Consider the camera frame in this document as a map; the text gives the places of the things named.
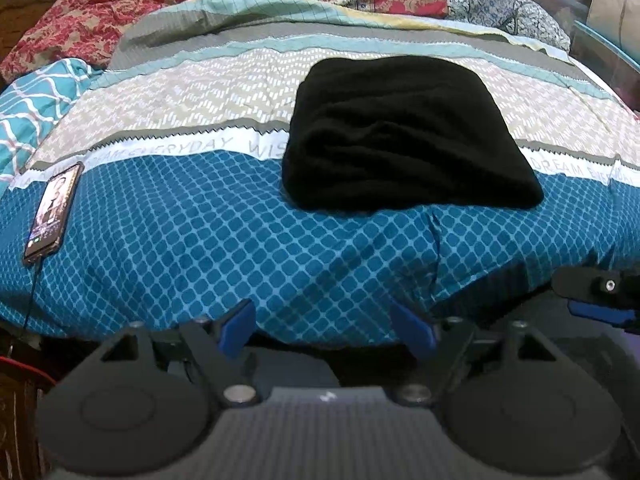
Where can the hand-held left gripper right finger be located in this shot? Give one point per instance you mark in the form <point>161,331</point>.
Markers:
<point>412,331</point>

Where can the blue beige patterned bedspread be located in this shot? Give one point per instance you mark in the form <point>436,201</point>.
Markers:
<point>200,240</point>

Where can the teal lattice pattern pillow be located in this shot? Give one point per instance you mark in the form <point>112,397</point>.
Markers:
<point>35,105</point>

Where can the black smartphone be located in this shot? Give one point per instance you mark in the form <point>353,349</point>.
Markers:
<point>54,212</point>

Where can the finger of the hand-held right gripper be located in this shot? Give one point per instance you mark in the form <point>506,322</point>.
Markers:
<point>600,312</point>

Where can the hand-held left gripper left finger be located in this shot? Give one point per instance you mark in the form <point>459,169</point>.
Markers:
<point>235,331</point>

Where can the teal rimmed storage box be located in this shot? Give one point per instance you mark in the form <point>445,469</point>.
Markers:
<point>600,60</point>

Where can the dark wooden side panel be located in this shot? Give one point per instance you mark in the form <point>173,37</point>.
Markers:
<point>17,425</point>

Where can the black pants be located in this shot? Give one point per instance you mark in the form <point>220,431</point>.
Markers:
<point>400,145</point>

